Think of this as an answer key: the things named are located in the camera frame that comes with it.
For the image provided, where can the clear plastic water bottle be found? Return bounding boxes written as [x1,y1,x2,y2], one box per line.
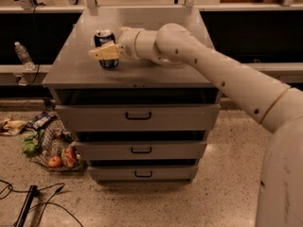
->
[14,42,35,71]

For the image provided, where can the red apple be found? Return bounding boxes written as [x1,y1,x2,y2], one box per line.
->
[48,155,62,168]

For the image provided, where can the middle grey drawer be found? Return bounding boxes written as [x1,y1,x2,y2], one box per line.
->
[76,141,206,160]

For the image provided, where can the bottom grey drawer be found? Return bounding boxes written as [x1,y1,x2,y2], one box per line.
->
[88,166,198,182]

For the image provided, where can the red orange snack bag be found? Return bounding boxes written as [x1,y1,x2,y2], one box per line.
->
[62,146,77,168]

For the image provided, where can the wire basket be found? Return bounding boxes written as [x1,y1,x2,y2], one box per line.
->
[30,120,86,173]

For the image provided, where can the black cable on floor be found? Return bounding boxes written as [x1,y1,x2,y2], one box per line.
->
[0,179,84,227]

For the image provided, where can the blue snack bag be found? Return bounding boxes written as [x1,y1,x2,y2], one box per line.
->
[26,112,57,131]

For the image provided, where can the yellow cloth on floor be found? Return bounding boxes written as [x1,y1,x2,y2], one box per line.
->
[0,119,26,136]

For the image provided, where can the grey drawer cabinet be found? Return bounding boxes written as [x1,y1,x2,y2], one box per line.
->
[42,7,229,185]

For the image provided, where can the black stand bar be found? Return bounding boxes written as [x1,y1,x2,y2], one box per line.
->
[13,185,39,227]

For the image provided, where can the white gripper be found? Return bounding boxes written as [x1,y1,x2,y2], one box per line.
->
[88,26,141,61]

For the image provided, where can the green snack bag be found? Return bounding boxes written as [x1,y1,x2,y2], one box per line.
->
[21,130,45,158]

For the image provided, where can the blue pepsi can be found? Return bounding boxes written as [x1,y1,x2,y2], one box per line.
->
[94,29,118,69]

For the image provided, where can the grey drawer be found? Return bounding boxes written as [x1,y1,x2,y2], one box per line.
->
[76,141,206,160]
[56,105,219,131]
[88,166,198,182]

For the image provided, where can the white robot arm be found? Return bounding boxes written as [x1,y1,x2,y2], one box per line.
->
[89,24,303,227]

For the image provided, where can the top grey drawer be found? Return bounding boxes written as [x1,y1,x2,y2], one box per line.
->
[56,105,219,131]

